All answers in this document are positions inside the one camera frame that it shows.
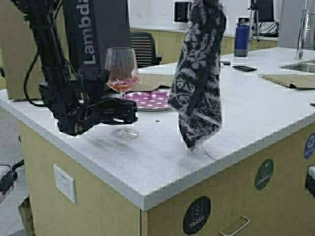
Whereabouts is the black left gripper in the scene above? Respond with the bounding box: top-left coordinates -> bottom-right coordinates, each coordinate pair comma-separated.
39,68 -> 138,136

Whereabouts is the wine glass with red liquid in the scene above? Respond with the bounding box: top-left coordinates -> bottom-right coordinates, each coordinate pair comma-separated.
104,47 -> 140,141

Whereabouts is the black white patterned cloth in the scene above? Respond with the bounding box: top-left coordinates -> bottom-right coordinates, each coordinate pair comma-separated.
168,0 -> 226,150

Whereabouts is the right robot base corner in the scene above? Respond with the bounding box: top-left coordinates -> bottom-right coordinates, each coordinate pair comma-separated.
305,166 -> 315,197

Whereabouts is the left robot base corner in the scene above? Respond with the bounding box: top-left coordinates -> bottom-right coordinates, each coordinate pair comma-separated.
0,159 -> 24,202

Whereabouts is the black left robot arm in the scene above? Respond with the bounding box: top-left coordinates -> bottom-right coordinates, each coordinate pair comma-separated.
13,0 -> 138,136

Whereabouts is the brown cardboard under glass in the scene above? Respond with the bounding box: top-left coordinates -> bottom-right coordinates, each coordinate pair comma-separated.
103,72 -> 177,93

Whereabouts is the black Lambda computer tower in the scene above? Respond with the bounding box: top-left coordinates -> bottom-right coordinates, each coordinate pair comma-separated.
63,0 -> 130,95

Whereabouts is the white island outlet plate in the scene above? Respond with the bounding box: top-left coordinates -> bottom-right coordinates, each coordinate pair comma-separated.
53,165 -> 76,204

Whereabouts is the purple polka dot plate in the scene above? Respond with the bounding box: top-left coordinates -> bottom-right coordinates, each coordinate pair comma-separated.
124,90 -> 170,111

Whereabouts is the black mesh office chair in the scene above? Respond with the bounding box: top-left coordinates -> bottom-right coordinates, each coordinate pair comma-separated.
130,31 -> 162,68

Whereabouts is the black paper towel dispenser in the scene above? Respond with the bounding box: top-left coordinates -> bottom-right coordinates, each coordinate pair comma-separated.
174,1 -> 189,23

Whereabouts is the black smartphone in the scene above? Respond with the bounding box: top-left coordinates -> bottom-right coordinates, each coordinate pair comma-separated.
232,65 -> 257,72

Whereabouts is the blue water bottle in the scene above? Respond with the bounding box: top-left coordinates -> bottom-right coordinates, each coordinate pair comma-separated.
234,17 -> 250,57

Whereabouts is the green compost sticker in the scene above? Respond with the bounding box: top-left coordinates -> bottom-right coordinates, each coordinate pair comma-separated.
254,159 -> 274,190

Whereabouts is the black monitor on tripod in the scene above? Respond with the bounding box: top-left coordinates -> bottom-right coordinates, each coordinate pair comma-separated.
248,0 -> 279,40

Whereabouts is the flat cardboard piece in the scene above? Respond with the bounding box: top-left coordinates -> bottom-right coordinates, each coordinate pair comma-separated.
259,74 -> 315,89

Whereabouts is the island stainless sink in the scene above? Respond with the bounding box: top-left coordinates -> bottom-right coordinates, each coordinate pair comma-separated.
281,59 -> 315,73

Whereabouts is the blue recycle sticker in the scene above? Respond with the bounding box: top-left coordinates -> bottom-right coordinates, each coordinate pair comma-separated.
304,133 -> 315,159

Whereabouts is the metal drawer handle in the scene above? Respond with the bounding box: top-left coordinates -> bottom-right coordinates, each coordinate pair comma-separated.
219,216 -> 251,236

